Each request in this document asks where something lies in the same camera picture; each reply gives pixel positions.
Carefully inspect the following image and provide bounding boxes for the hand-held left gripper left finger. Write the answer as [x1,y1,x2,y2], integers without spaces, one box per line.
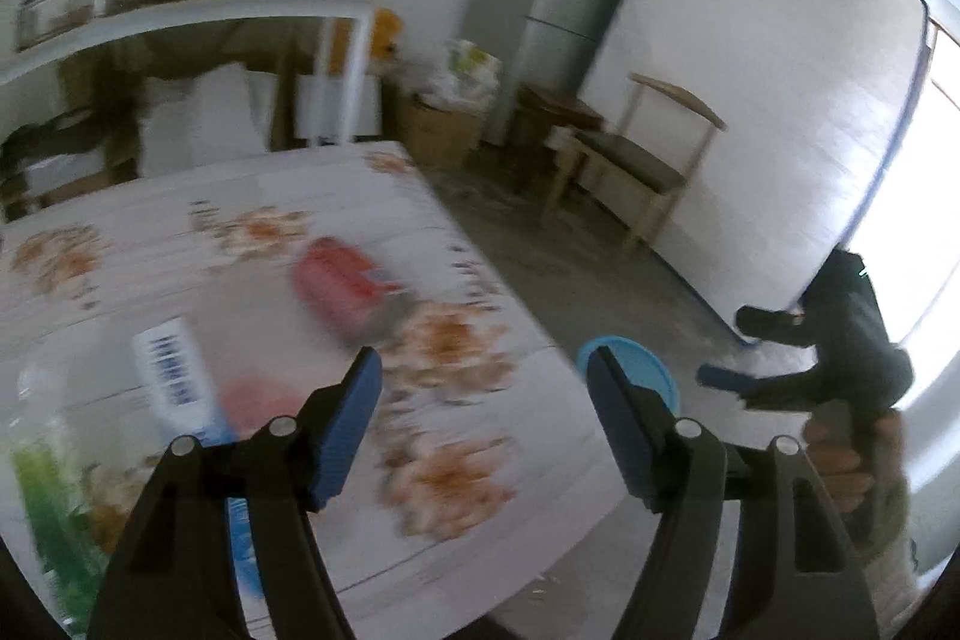
[88,346,385,640]

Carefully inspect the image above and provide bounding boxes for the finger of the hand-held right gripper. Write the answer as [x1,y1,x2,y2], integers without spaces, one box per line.
[733,304,820,350]
[696,364,824,412]

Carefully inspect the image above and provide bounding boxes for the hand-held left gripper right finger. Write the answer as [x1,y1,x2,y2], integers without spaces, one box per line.
[585,344,880,640]

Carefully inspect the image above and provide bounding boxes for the blue plastic basket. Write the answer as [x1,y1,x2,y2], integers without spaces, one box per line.
[577,334,680,412]

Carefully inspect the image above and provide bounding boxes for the red plastic packet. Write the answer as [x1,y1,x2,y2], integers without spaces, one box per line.
[291,236,413,341]

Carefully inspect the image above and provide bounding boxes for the green plastic bottle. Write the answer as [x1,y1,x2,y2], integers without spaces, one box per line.
[0,370,113,618]

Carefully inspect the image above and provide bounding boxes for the person's right forearm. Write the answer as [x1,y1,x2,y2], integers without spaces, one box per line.
[844,471,927,618]

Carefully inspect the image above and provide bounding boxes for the person's right hand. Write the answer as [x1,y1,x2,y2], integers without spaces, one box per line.
[804,411,906,513]

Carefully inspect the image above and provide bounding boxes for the blue box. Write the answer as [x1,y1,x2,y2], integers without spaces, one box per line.
[131,316,265,603]

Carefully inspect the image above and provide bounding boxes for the wooden chair with dark seat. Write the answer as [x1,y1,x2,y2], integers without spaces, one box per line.
[541,71,728,259]

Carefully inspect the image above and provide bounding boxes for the dark wooden stool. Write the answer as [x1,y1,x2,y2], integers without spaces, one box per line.
[510,85,605,195]

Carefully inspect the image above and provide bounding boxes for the cardboard box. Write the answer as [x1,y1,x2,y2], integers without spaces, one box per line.
[394,94,485,169]

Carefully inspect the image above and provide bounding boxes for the white box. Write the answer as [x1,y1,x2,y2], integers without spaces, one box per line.
[292,70,383,146]

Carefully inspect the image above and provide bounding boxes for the large white bag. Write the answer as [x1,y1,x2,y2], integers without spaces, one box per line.
[139,62,252,176]

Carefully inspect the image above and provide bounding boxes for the white printed plastic bag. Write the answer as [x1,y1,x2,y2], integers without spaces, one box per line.
[448,40,502,86]

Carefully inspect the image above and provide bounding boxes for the yellow plastic bag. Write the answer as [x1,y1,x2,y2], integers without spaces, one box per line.
[371,8,402,60]

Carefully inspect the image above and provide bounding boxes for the black clothes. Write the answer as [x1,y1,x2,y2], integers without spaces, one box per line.
[0,111,140,199]

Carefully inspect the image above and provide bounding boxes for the white shelf table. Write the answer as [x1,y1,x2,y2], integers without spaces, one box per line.
[0,0,376,154]

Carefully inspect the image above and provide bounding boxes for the glass lidded pot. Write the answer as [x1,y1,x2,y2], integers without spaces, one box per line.
[15,0,98,49]

